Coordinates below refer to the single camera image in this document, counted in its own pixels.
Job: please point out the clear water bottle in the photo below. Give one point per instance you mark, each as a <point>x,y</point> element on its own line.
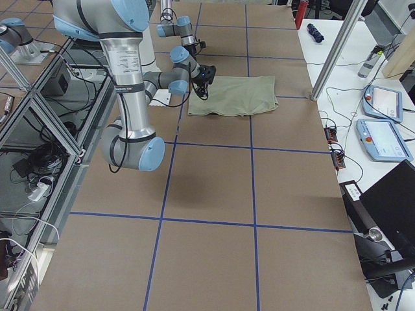
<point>370,61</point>

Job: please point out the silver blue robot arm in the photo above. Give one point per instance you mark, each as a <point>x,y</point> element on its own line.
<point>119,26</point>
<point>172,25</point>

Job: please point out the blue teach pendant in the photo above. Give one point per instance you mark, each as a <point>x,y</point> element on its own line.
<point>381,102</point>
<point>382,141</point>

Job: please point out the far blue teach pendant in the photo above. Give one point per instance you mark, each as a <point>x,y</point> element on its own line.
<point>381,102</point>

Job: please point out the near blue teach pendant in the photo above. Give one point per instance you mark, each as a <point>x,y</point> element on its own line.
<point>382,141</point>

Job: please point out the green long-sleeve shirt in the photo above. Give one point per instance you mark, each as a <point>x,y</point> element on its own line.
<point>232,96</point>

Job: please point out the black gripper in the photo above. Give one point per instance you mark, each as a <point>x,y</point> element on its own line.
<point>190,50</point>
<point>200,80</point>

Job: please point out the red cylinder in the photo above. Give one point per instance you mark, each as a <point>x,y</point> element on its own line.
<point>300,14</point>

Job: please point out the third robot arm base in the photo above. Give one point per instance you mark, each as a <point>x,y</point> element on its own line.
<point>17,42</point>

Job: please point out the black laptop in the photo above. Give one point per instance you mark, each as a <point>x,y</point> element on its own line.
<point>383,218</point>

